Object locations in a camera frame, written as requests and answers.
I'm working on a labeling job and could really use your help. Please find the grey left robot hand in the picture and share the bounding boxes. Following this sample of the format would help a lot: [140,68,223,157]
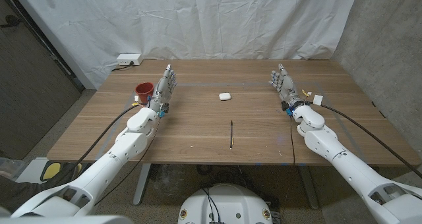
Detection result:
[148,63,178,113]

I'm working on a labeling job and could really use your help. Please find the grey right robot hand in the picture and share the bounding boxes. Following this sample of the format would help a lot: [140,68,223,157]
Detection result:
[268,63,306,111]

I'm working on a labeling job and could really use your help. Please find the red plastic cup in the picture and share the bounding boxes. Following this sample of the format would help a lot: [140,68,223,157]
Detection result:
[135,82,155,105]

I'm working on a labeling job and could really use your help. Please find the white power strip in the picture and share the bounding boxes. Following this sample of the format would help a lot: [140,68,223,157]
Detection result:
[116,53,144,67]

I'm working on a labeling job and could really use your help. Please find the white fabric backdrop sheet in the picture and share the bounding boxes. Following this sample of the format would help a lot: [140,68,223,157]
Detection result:
[9,0,360,90]

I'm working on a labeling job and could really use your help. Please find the grey metal table leg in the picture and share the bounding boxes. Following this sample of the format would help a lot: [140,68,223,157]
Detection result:
[133,163,152,206]
[298,166,320,211]

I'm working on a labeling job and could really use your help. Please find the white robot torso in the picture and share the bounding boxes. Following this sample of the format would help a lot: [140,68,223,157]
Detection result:
[177,183,274,224]

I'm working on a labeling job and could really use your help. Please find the dark brown door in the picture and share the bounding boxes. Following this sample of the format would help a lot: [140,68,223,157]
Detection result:
[0,0,83,161]

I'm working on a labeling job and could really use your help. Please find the yellow and black floor object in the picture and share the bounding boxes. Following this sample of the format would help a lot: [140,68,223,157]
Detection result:
[40,161,83,182]

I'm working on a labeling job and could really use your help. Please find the black power strip cable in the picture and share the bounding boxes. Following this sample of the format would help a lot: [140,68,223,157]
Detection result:
[111,62,135,72]

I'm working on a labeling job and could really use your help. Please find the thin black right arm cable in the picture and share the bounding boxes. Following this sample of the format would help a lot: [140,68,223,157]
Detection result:
[289,114,296,166]

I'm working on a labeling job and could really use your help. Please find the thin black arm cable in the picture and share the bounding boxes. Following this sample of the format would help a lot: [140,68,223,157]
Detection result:
[289,114,296,166]
[94,113,162,207]

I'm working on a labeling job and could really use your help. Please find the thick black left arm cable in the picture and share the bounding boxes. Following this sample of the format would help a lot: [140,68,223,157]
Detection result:
[39,103,142,188]

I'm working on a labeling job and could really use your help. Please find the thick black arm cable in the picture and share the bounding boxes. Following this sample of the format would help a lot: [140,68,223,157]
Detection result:
[320,103,422,179]
[39,103,142,188]

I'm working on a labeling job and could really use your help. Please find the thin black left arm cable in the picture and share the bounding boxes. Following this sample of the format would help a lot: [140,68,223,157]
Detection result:
[94,113,162,207]

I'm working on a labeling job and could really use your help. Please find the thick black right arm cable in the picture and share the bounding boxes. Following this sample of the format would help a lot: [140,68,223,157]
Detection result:
[320,103,422,179]

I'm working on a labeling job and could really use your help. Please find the black torso cables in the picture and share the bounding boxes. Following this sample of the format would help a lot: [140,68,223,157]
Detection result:
[201,186,222,223]

